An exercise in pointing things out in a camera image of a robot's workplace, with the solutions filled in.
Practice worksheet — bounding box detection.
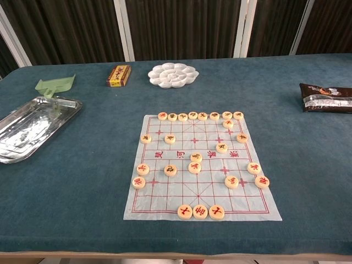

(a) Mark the white frame post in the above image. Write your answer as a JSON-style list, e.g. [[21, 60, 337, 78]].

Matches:
[[0, 12, 33, 68], [233, 0, 258, 59], [289, 0, 316, 56], [113, 0, 136, 62]]

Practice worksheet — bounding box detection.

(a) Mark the brown snack bag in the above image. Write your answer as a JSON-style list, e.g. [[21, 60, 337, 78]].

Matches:
[[299, 82, 352, 113]]

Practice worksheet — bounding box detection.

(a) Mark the yellow red card box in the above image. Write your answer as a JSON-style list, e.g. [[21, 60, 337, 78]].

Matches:
[[106, 64, 132, 88]]

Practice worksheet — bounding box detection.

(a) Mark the translucent xiangqi board sheet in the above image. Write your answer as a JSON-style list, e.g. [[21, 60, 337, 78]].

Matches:
[[123, 114, 283, 222]]

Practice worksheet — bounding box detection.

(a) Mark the stainless steel tray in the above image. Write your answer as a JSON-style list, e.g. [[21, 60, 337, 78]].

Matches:
[[0, 96, 84, 164]]

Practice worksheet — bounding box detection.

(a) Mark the white flower-shaped paint palette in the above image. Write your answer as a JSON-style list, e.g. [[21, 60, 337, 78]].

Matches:
[[147, 62, 200, 89]]

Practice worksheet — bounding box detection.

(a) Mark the blue tablecloth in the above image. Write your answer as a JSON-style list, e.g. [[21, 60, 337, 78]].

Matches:
[[0, 53, 352, 254]]

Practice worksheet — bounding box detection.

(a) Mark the green plastic scoop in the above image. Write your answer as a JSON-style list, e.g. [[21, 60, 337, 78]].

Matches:
[[35, 74, 76, 99]]

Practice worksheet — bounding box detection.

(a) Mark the dark pleated curtain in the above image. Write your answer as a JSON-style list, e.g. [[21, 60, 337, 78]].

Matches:
[[0, 0, 352, 79]]

